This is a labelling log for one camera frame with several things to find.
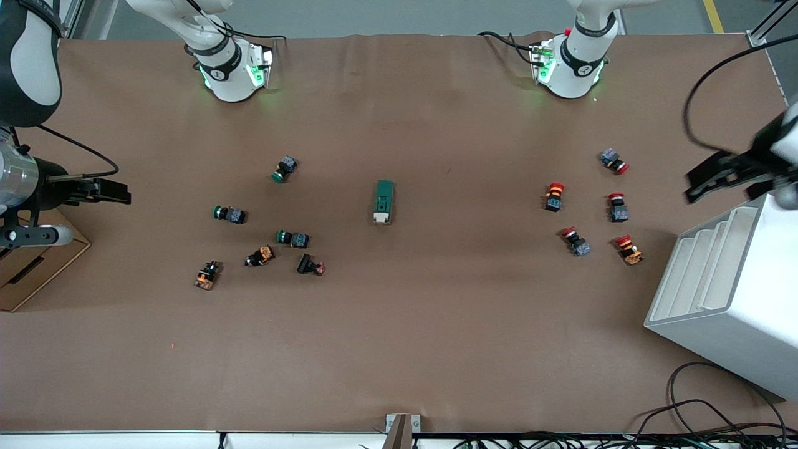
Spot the green load switch white handle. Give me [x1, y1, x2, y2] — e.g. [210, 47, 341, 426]
[372, 180, 396, 226]

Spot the brown cardboard box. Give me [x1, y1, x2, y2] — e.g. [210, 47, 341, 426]
[0, 206, 92, 313]

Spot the red mushroom button blue block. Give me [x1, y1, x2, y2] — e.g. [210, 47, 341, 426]
[558, 226, 592, 258]
[607, 192, 630, 224]
[599, 147, 631, 176]

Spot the red mushroom button orange block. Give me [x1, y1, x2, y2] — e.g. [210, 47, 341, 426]
[614, 234, 645, 267]

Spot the black push button orange block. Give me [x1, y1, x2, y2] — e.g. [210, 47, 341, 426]
[193, 260, 223, 292]
[244, 245, 277, 268]

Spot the white stepped rack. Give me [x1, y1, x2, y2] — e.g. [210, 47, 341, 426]
[643, 192, 798, 403]

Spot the black push button red cap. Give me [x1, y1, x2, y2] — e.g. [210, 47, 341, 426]
[296, 253, 327, 277]

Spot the brown paper table cover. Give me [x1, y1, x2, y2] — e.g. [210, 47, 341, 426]
[0, 33, 798, 435]

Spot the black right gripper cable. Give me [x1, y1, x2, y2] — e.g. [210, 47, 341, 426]
[36, 124, 120, 180]

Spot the aluminium frame profile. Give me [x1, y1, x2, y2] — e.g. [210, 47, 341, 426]
[746, 0, 798, 49]
[59, 0, 85, 39]

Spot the black right arm base cable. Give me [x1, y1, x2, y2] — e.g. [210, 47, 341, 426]
[187, 0, 285, 46]

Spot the black arm base cable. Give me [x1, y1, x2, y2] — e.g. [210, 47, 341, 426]
[478, 31, 550, 67]
[187, 0, 285, 46]

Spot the black looped cable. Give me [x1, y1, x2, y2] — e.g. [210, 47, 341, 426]
[635, 361, 790, 438]

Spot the white table edge rail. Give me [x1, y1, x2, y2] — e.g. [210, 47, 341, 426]
[0, 430, 388, 449]

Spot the black left arm base cable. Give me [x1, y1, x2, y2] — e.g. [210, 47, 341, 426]
[478, 31, 550, 67]

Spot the black cable bundle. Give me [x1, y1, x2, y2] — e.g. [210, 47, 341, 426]
[454, 430, 798, 449]

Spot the metal table edge bracket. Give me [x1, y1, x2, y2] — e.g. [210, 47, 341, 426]
[385, 413, 422, 449]

